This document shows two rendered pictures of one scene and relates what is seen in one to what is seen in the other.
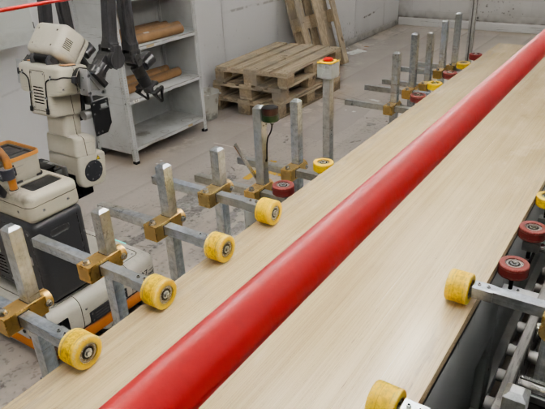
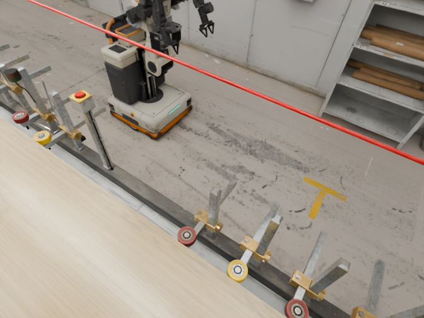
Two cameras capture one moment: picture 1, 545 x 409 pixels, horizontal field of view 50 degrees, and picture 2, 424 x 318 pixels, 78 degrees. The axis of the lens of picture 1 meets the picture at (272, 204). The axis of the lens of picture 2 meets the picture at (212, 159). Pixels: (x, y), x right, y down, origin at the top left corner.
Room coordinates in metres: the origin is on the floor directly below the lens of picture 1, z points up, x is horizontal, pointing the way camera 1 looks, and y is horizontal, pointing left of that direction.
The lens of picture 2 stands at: (2.95, -1.25, 1.96)
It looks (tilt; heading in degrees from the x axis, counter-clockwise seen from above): 50 degrees down; 86
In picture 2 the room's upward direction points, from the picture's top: 4 degrees clockwise
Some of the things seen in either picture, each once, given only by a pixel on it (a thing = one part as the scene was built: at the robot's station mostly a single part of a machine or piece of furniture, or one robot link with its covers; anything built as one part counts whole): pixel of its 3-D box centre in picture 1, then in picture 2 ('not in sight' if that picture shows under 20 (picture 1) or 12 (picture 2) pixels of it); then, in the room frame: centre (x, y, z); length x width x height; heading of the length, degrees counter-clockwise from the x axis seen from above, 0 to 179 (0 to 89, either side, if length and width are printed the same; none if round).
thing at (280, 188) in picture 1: (283, 197); (23, 122); (1.89, -0.04, 0.85); 0.08 x 0.08 x 0.11
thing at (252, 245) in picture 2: (409, 92); (255, 249); (3.21, -0.81, 0.83); 0.14 x 0.06 x 0.05; 145
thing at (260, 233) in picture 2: (400, 92); (257, 238); (3.22, -0.76, 0.83); 0.43 x 0.03 x 0.04; 55
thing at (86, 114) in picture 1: (80, 107); (164, 34); (2.66, 0.88, 0.99); 0.28 x 0.16 x 0.22; 55
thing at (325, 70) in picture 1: (328, 69); (82, 102); (2.41, -0.26, 1.18); 0.07 x 0.07 x 0.08; 55
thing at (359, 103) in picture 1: (381, 106); (211, 211); (3.02, -0.61, 0.81); 0.43 x 0.03 x 0.04; 55
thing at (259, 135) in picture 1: (262, 167); (40, 103); (2.00, 0.03, 0.93); 0.04 x 0.04 x 0.48; 55
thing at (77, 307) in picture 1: (66, 285); (151, 104); (2.42, 1.05, 0.16); 0.67 x 0.64 x 0.25; 145
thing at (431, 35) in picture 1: (427, 72); (318, 284); (3.43, -0.97, 0.88); 0.04 x 0.04 x 0.48; 55
